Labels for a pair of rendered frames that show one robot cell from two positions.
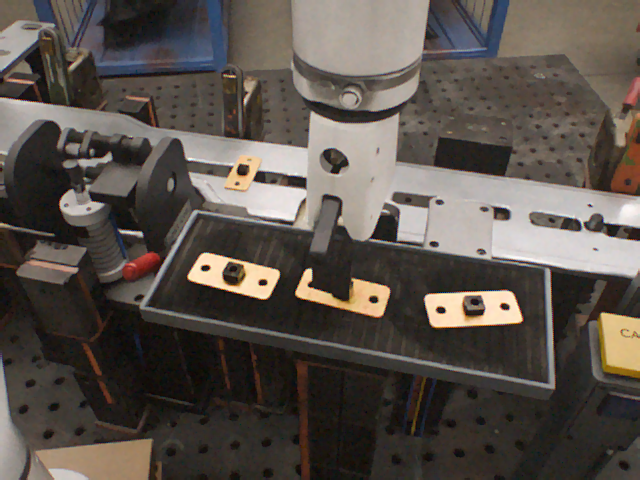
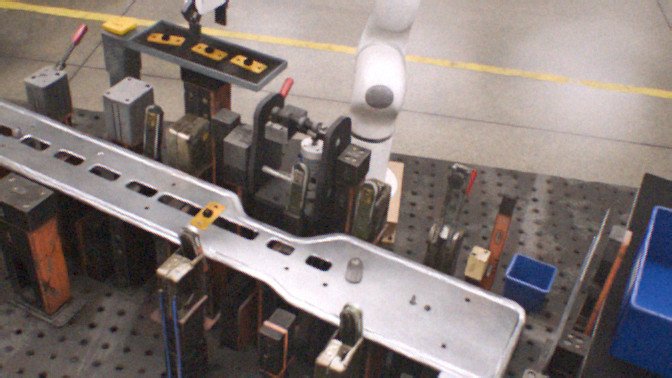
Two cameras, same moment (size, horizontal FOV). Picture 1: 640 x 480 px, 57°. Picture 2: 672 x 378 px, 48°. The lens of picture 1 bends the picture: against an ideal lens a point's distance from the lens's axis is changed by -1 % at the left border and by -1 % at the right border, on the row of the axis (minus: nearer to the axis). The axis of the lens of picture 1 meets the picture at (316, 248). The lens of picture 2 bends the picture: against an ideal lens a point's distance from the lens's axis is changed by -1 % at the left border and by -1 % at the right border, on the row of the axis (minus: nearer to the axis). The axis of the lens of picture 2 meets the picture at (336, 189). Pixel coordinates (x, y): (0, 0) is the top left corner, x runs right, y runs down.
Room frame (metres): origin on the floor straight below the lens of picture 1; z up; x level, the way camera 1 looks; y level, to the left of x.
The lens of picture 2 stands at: (1.86, 0.58, 2.05)
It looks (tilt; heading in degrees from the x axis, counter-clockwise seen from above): 39 degrees down; 190
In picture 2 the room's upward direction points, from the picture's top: 6 degrees clockwise
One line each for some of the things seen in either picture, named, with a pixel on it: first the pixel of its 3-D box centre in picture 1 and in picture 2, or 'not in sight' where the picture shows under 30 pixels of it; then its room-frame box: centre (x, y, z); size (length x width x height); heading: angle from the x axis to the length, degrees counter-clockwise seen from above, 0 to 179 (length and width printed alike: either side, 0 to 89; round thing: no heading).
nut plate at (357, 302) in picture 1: (342, 289); (209, 50); (0.36, -0.02, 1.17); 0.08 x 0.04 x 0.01; 72
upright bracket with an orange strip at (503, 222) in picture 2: not in sight; (483, 289); (0.72, 0.70, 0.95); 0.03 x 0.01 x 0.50; 77
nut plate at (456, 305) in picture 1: (473, 306); (166, 37); (0.34, -0.14, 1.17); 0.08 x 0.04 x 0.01; 94
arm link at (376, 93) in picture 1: (355, 67); not in sight; (0.36, -0.03, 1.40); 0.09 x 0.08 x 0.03; 162
